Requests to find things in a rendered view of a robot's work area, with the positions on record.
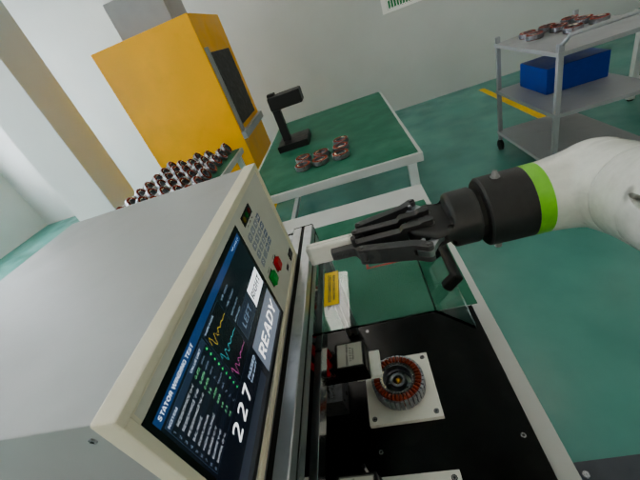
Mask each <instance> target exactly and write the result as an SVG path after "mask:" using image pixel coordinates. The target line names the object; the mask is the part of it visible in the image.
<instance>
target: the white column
mask: <svg viewBox="0 0 640 480"><path fill-rule="evenodd" d="M0 128H1V129H2V131H3V132H4V133H5V134H6V135H7V136H8V138H9V139H10V140H11V141H12V143H13V144H14V145H15V146H16V147H17V148H18V149H19V150H20V151H21V152H22V153H23V155H24V156H25V157H26V158H27V159H28V160H29V162H30V163H31V164H32V165H33V166H34V168H35V169H36V170H37V171H38V172H39V174H40V175H41V176H42V177H43V178H44V179H45V181H46V182H47V183H48V184H49V185H50V187H51V188H52V189H53V190H54V191H55V193H56V194H57V195H58V196H59V197H60V198H61V200H62V201H63V202H64V203H65V204H66V206H67V207H68V208H69V209H70V210H71V212H72V213H73V214H74V215H75V216H76V217H77V219H78V220H79V221H83V220H86V219H89V218H92V217H94V216H97V215H101V214H104V213H107V212H110V211H113V210H115V209H116V208H117V207H122V206H123V205H124V204H125V200H126V199H127V198H128V197H132V196H134V193H135V191H134V189H133V188H132V187H131V185H130V183H129V182H128V180H127V179H126V178H125V176H124V175H123V173H122V172H121V171H120V169H118V167H117V166H116V164H115V163H114V161H113V160H112V159H111V157H110V155H109V154H108V152H107V151H106V150H105V148H104V147H103V145H102V144H101V143H100V141H99V140H98V138H97V137H96V135H95V134H94V133H93V131H92V130H91V128H90V126H89V125H88V124H87V122H86V121H85V119H84V118H83V116H82V115H81V114H80V112H79V111H78V109H77V108H76V107H75V106H74V105H73V103H72V102H71V100H70V98H69V97H68V96H67V94H66V93H65V91H64V90H63V89H62V87H61V86H60V84H59V83H58V81H57V80H56V79H55V77H54V76H53V74H52V73H51V71H50V70H49V68H48V67H47V65H46V64H45V62H44V61H43V60H42V58H41V57H40V55H39V54H38V52H37V51H36V50H35V48H34V47H33V45H32V44H31V42H30V41H29V39H28V38H27V36H26V35H25V34H24V32H22V30H21V29H20V27H19V26H18V25H17V23H16V22H15V20H14V19H13V17H12V16H11V15H10V13H9V11H8V10H7V8H6V7H5V6H4V4H3V3H2V1H1V0H0Z"/></svg>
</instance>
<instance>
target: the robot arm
mask: <svg viewBox="0 0 640 480"><path fill-rule="evenodd" d="M404 223H405V224H404ZM354 226H355V229H354V230H352V231H351V233H349V234H346V235H342V236H338V237H334V238H331V239H328V240H324V241H320V242H316V243H312V244H309V245H306V253H307V255H308V257H309V260H310V262H311V264H312V265H313V266H314V265H318V264H322V263H326V262H329V261H333V260H341V259H345V258H349V257H352V256H356V257H358V258H359V259H360V260H361V262H362V264H363V265H368V264H379V263H390V262H402V261H413V260H419V261H426V262H434V261H435V260H436V254H435V253H436V251H437V249H438V247H442V246H445V245H446V244H448V243H449V242H452V244H453V245H454V246H456V247H459V246H463V245H467V244H471V243H475V242H479V241H481V240H482V239H483V240H484V242H486V243H487V244H489V245H494V246H495V247H496V248H500V247H502V243H504V242H508V241H512V240H516V239H520V238H525V237H529V236H533V235H536V234H541V233H545V232H549V231H554V230H564V229H571V228H590V229H593V230H599V231H602V232H604V233H606V234H609V235H611V236H613V237H615V238H617V239H619V240H621V241H623V242H625V243H626V244H628V245H630V246H632V247H634V248H635V249H637V250H639V251H640V141H635V140H630V139H625V138H619V137H611V136H605V137H595V138H591V139H587V140H584V141H581V142H579V143H576V144H574V145H572V146H570V147H568V148H566V149H564V150H561V151H559V152H557V153H555V154H553V155H551V156H548V157H546V158H543V159H540V160H537V161H534V162H531V163H528V164H524V165H521V166H517V167H514V168H510V169H506V170H500V171H497V170H493V171H492V173H490V174H486V175H483V176H479V177H475V178H472V179H471V181H470V183H469V187H468V188H467V187H464V188H462V189H458V190H451V191H448V192H444V193H443V194H442V195H441V196H440V201H439V202H438V203H437V204H427V205H423V206H422V207H420V206H417V205H415V202H414V200H413V199H409V200H407V201H406V202H404V203H403V204H401V205H400V206H398V207H395V208H393V209H390V210H386V211H384V212H381V213H379V214H376V215H374V216H372V217H369V218H367V219H364V220H362V221H359V222H357V223H355V225H354ZM409 238H410V239H409Z"/></svg>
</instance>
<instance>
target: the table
mask: <svg viewBox="0 0 640 480"><path fill-rule="evenodd" d="M215 153H216V155H214V154H213V153H212V152H211V151H209V150H206V151H205V152H204V155H205V156H203V155H201V154H200V153H197V152H196V153H195V154H194V155H193V158H194V160H195V161H194V160H193V159H189V160H188V161H187V163H186V162H184V161H182V160H178V162H177V163H176V164H175V163H173V162H171V161H169V162H168V164H167V167H168V169H165V168H162V169H160V171H159V172H160V174H161V175H159V174H154V175H153V177H152V180H153V182H155V185H154V184H152V182H145V183H144V185H143V188H144V189H143V190H142V189H137V190H136V191H135V193H134V195H135V196H136V197H137V199H136V198H133V197H128V198H127V199H126V200H125V205H126V206H130V205H133V204H135V203H139V202H142V201H145V200H148V199H151V198H153V197H157V196H155V194H156V193H158V194H159V196H160V195H163V194H166V193H169V192H170V191H175V190H180V189H183V188H186V187H189V186H190V185H189V183H190V182H191V183H192V184H193V185H195V184H198V183H201V182H204V181H207V180H210V179H213V178H216V177H219V176H222V175H225V174H228V173H231V171H232V169H233V168H234V166H235V165H236V163H238V165H239V167H240V169H241V170H242V169H243V168H244V167H245V166H246V164H245V162H244V160H243V158H242V154H243V153H244V150H243V148H239V149H236V150H231V148H230V146H229V145H227V144H225V143H223V144H222V145H221V149H217V151H216V152H215ZM196 161H197V162H198V161H199V163H200V164H199V163H197V162H196ZM186 164H187V165H188V166H189V167H188V166H186ZM213 164H214V165H213ZM176 165H177V166H176ZM215 165H216V166H215ZM203 166H205V169H204V168H203ZM191 168H193V170H194V171H193V170H191ZM170 171H171V172H172V173H173V175H172V174H171V173H170ZM180 171H181V172H180ZM196 172H197V173H198V174H199V176H200V177H198V176H196V174H197V173H196ZM185 175H186V177H187V178H188V179H189V180H188V179H187V178H184V176H185ZM172 177H174V179H175V180H176V181H175V180H174V179H171V178H172ZM162 178H163V179H164V180H165V181H166V182H165V181H164V180H162ZM203 179H204V180H203ZM176 184H178V185H176ZM165 185H167V187H168V188H166V187H164V186H165ZM154 186H156V188H158V190H156V189H152V187H154ZM145 194H146V195H147V196H148V198H147V197H145V196H144V195H145Z"/></svg>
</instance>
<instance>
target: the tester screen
mask: <svg viewBox="0 0 640 480"><path fill-rule="evenodd" d="M254 267H255V265H254V263H253V262H252V260H251V258H250V255H249V254H248V252H247V250H246V248H245V246H244V245H243V243H242V241H241V239H240V237H239V236H238V234H237V233H236V235H235V237H234V240H233V242H232V244H231V246H230V250H229V252H228V254H227V257H226V259H225V261H224V263H223V266H222V268H221V269H220V271H219V274H218V276H217V278H216V280H215V283H214V285H213V287H212V289H211V292H210V295H209V297H208V300H207V302H206V304H205V306H204V308H203V310H202V312H201V314H200V317H199V319H198V321H197V323H196V326H195V328H194V330H193V332H192V335H191V337H190V340H189V342H188V344H187V346H186V348H185V351H184V353H183V355H182V357H181V360H180V362H179V364H178V366H177V369H176V371H175V373H174V375H173V377H172V379H171V381H170V385H169V387H168V389H167V391H166V394H165V396H164V398H163V400H162V403H161V405H160V407H159V409H158V412H157V413H156V415H155V417H154V420H153V422H152V424H153V425H154V426H155V427H156V428H158V429H160V431H162V432H163V433H165V434H166V435H167V436H168V438H169V439H171V440H172V441H173V442H174V443H175V444H176V445H178V446H179V447H180V448H181V449H182V450H184V451H185V452H186V453H187V454H188V455H189V456H191V457H192V458H193V459H194V460H195V461H196V462H198V463H199V464H200V465H201V466H202V467H203V468H204V469H206V470H207V471H208V472H209V473H210V474H212V475H213V476H214V477H215V478H216V479H217V480H239V477H240V472H241V468H242V463H243V458H244V453H245V448H246V444H247V439H248V434H249V429H250V420H251V416H252V411H253V406H254V401H255V396H256V392H257V387H258V382H259V377H260V372H261V371H262V372H263V373H264V374H265V376H266V377H267V378H266V384H265V388H264V394H263V399H262V405H261V409H260V415H259V420H258V426H257V431H256V436H255V441H254V447H253V452H252V458H251V462H250V472H249V478H248V480H252V477H253V472H254V467H255V461H256V455H257V450H258V444H259V438H260V433H261V428H262V422H263V416H264V410H265V405H266V400H267V394H268V388H269V382H270V373H271V367H272V361H273V355H274V350H275V344H276V339H277V333H278V328H279V322H280V316H281V311H280V312H279V318H278V323H277V329H276V333H275V339H274V345H273V350H272V356H271V361H270V371H268V370H267V368H266V367H265V365H264V364H263V362H262V361H261V359H260V358H259V357H258V355H257V354H256V352H255V351H254V349H253V348H252V345H253V341H254V337H255V333H256V329H257V325H258V321H259V317H260V313H261V309H262V306H263V302H264V297H265V293H266V289H268V287H267V286H266V284H265V282H264V280H263V278H262V277H261V275H260V273H259V271H258V270H257V269H256V270H257V271H258V273H259V275H260V277H261V279H262V280H263V286H262V289H261V292H260V296H259V300H258V304H257V308H256V311H255V314H254V318H253V322H252V326H251V330H250V336H249V340H248V339H247V337H246V336H245V334H244V333H243V332H242V331H241V330H240V328H239V327H238V325H237V324H236V323H237V320H238V317H239V314H240V310H241V308H242V305H243V302H244V299H245V295H246V292H247V289H248V286H249V283H250V278H251V275H252V272H253V269H254ZM255 268H256V267H255ZM244 378H245V379H246V380H247V382H248V383H249V384H250V386H251V387H252V388H253V395H252V398H251V403H250V412H249V416H248V421H247V425H246V430H245V435H244V439H243V444H242V448H241V447H240V446H239V445H238V444H237V443H236V442H235V441H234V440H233V439H232V438H231V437H230V433H231V429H232V425H233V421H234V417H235V413H236V410H237V406H238V402H239V397H240V393H241V389H242V386H243V382H244Z"/></svg>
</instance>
